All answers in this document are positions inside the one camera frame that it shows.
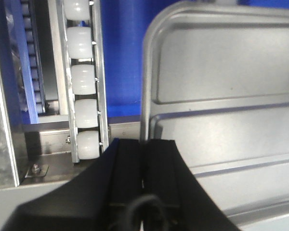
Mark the blue bin below left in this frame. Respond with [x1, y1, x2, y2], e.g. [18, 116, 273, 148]
[101, 0, 175, 117]

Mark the left white roller track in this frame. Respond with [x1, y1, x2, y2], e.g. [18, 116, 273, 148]
[48, 0, 109, 163]

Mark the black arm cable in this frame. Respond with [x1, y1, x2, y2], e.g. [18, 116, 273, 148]
[108, 194, 178, 231]

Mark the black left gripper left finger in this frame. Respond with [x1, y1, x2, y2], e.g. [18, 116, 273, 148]
[2, 139, 142, 231]

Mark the ribbed silver metal tray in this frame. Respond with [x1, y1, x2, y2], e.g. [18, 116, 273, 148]
[140, 1, 289, 231]

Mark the left steel lane divider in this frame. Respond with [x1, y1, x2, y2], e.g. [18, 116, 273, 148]
[0, 14, 21, 191]

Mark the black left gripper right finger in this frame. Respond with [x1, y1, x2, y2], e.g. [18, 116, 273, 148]
[142, 140, 239, 231]

